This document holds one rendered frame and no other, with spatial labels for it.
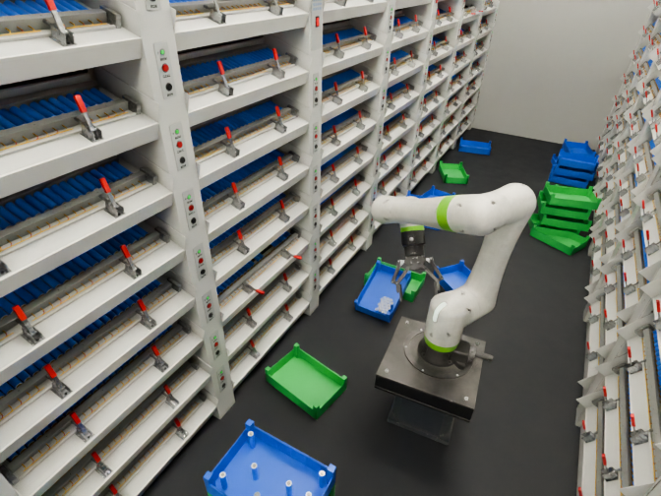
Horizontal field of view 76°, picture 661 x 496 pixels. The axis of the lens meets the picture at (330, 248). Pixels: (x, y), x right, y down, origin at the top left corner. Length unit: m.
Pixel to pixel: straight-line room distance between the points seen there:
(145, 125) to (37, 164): 0.26
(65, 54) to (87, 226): 0.36
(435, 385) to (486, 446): 0.44
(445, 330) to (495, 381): 0.67
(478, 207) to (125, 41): 0.95
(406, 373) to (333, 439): 0.43
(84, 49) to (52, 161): 0.23
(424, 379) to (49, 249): 1.18
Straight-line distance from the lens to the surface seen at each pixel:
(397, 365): 1.59
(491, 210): 1.26
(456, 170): 4.04
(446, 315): 1.47
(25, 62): 0.97
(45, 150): 1.03
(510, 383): 2.15
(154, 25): 1.13
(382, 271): 2.42
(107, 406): 1.43
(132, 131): 1.10
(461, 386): 1.59
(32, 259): 1.05
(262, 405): 1.90
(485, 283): 1.55
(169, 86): 1.15
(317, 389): 1.93
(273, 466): 1.39
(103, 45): 1.05
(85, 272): 1.22
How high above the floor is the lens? 1.55
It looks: 34 degrees down
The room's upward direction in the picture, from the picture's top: 2 degrees clockwise
